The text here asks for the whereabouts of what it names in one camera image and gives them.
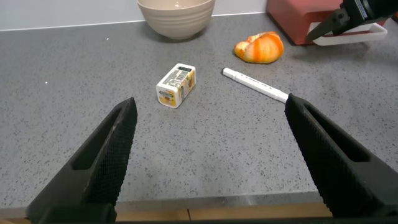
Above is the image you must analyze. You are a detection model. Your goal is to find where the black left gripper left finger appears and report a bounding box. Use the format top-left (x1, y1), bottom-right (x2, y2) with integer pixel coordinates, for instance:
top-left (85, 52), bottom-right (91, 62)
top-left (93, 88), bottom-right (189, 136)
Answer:
top-left (26, 96), bottom-right (138, 223)

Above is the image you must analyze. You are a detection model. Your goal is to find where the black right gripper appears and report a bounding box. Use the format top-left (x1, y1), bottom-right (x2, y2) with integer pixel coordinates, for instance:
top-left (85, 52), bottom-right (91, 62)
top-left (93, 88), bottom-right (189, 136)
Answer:
top-left (306, 0), bottom-right (398, 42)

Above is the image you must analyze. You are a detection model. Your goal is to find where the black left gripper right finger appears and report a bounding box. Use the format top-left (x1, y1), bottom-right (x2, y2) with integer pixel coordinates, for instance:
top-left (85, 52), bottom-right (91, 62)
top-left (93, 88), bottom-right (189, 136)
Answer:
top-left (284, 93), bottom-right (398, 218)

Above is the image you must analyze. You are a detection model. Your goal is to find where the white drawer tray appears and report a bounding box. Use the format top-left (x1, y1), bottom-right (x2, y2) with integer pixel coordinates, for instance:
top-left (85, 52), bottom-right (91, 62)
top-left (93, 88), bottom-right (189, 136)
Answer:
top-left (306, 21), bottom-right (388, 47)

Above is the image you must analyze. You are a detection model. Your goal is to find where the red drawer cabinet box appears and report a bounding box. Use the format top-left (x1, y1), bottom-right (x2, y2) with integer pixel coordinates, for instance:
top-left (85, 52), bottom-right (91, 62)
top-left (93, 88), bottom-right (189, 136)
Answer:
top-left (266, 0), bottom-right (388, 46)

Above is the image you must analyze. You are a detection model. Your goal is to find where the white marker pen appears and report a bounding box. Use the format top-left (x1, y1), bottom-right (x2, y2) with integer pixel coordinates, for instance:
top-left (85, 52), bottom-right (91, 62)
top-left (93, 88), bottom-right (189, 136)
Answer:
top-left (221, 67), bottom-right (289, 104)

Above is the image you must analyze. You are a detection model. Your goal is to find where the small white yellow carton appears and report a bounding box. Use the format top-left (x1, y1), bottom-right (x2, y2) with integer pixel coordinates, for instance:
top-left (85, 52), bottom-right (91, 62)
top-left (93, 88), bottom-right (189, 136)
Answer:
top-left (155, 63), bottom-right (197, 109)

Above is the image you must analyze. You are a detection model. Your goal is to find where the beige ribbed bowl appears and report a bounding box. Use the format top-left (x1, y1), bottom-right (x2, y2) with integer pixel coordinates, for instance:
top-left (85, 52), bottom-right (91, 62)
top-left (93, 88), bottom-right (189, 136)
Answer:
top-left (137, 0), bottom-right (216, 40)

